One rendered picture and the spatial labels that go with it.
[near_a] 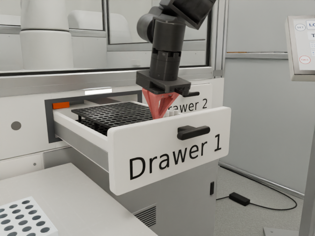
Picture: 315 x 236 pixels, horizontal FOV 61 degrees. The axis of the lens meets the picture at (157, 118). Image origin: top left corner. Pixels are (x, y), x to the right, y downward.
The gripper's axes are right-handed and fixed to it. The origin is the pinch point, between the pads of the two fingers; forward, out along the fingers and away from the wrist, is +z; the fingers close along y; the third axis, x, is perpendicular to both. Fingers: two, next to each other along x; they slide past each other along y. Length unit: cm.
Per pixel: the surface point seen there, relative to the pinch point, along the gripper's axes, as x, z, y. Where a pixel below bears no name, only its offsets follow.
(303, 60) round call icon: 77, -8, -6
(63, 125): -13.8, 6.8, -17.0
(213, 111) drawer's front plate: 7.2, -3.9, 8.6
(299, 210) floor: 141, 96, 0
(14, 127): -22.9, 8.3, -23.6
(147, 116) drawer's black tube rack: 1.5, 2.1, -5.2
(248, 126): 159, 65, -63
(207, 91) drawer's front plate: 42.1, 6.1, -21.3
